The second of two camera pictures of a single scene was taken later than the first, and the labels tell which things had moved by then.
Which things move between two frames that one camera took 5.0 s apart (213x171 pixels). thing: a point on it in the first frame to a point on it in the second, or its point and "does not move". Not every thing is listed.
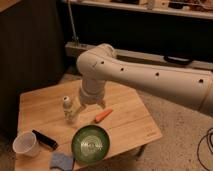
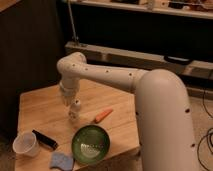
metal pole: [73, 31] does not move
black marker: [45, 140] does not move
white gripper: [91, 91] to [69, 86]
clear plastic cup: [26, 143] does not move
